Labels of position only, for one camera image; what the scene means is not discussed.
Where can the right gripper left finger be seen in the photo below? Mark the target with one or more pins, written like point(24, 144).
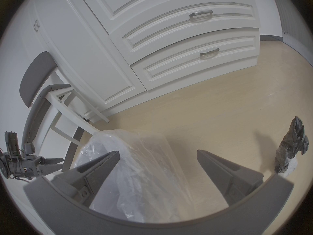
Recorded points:
point(78, 182)

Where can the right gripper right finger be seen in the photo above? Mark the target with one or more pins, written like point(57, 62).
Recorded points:
point(234, 180)

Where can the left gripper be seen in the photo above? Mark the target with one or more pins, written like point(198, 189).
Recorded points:
point(28, 166)

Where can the black plastic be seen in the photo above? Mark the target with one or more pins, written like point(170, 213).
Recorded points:
point(291, 146)

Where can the clear plastic bag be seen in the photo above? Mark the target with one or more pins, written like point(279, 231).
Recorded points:
point(151, 170)

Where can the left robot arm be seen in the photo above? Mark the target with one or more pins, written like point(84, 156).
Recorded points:
point(11, 153)

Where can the light grey trash bin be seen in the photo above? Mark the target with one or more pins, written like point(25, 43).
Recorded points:
point(105, 199)

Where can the clear printed wrapper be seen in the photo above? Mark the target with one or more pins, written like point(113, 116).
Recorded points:
point(291, 166)

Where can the white chair grey seat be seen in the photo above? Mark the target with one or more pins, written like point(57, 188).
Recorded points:
point(36, 75)

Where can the white wardrobe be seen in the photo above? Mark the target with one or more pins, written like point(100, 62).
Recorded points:
point(171, 21)

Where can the grey curtain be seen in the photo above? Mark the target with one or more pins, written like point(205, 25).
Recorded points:
point(288, 13)

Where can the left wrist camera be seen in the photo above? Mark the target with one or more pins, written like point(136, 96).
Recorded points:
point(29, 148)

